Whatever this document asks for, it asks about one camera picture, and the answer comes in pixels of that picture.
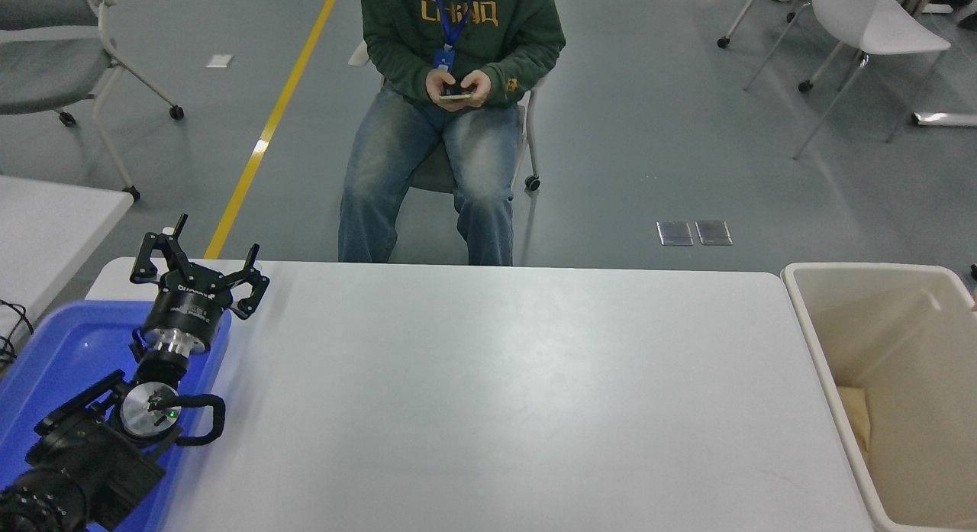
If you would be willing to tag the silver metal floor bar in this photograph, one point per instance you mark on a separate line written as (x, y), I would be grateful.
(946, 119)

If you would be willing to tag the white side table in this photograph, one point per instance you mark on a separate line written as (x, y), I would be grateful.
(46, 234)

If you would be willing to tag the grey padded wheeled chair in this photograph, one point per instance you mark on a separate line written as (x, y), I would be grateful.
(46, 66)

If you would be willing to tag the person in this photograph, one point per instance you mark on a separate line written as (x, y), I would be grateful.
(397, 28)

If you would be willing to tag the dark shoe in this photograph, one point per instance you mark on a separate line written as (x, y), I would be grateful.
(968, 20)

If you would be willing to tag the large pale plastic bin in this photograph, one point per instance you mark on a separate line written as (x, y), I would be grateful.
(901, 349)

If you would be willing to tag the silver floor plate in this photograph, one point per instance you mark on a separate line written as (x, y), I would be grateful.
(714, 233)
(675, 233)

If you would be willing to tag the person's left hand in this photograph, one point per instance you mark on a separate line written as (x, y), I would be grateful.
(482, 85)

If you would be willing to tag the person's right hand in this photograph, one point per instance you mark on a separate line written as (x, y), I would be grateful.
(436, 82)

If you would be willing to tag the white shell chair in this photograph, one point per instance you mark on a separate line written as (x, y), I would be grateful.
(878, 20)

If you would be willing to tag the chair with caster legs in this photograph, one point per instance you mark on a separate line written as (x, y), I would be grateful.
(722, 40)

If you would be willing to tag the blue plastic tray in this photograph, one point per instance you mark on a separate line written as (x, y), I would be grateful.
(61, 349)

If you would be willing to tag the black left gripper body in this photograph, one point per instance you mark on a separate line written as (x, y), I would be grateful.
(187, 307)

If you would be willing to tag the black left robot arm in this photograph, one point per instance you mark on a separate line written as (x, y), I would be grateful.
(91, 459)

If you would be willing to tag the gold smartphone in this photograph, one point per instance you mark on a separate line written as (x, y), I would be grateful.
(456, 97)

